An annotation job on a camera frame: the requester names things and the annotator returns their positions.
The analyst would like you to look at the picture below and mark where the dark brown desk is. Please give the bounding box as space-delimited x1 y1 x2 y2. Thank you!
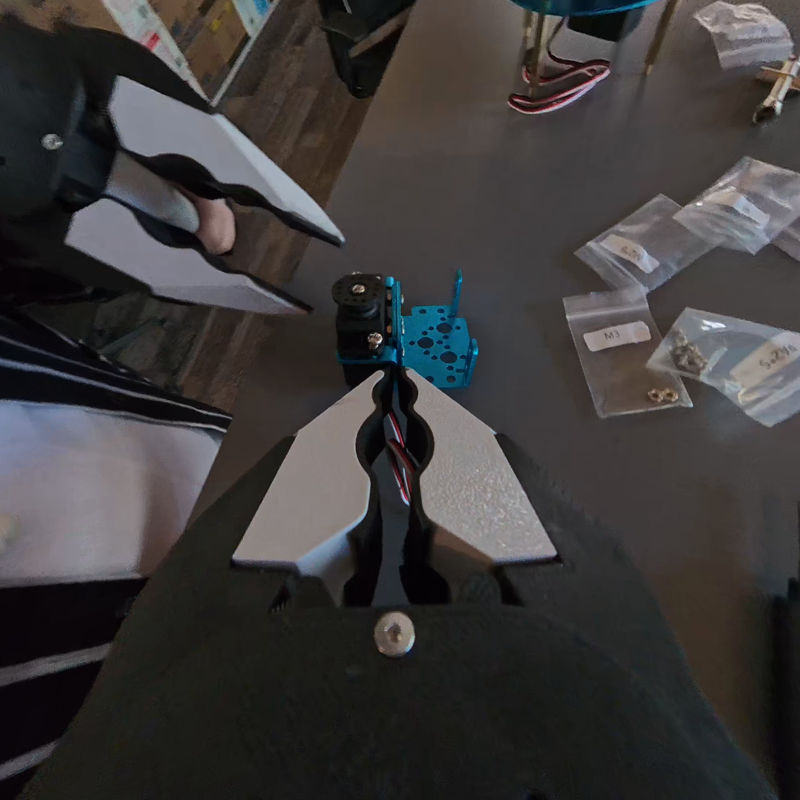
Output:
187 0 800 751

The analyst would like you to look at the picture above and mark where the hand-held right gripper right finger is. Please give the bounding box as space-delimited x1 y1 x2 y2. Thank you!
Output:
403 367 558 568

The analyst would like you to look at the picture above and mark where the red white black servo cable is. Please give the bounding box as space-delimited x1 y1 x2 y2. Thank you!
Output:
381 406 418 507

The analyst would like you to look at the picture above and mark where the clear bag with silver screws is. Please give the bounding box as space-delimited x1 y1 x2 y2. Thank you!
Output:
647 307 800 428

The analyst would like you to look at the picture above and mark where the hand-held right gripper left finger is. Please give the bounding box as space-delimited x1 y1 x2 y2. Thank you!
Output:
231 369 390 582

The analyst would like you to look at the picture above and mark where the metal cross wrench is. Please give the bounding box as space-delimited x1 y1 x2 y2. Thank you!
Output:
752 55 800 126

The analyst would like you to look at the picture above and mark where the coiled red white black cable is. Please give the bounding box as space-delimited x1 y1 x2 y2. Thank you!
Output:
507 53 612 115

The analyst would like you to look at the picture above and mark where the black servo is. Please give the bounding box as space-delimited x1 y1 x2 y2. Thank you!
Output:
331 270 480 393

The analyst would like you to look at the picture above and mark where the person's white shirt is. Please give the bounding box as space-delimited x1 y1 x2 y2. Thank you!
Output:
0 400 226 588

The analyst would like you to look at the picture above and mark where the person's left hand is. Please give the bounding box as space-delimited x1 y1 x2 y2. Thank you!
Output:
187 190 238 256

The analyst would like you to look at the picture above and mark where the clear bag with brass nuts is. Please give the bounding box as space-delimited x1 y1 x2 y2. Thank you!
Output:
562 289 693 418

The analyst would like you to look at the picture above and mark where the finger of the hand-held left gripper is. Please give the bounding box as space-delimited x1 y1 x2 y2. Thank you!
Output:
62 197 313 316
108 75 347 247

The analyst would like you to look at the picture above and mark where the person's striped black jacket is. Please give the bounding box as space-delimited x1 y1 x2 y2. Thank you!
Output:
0 319 232 800

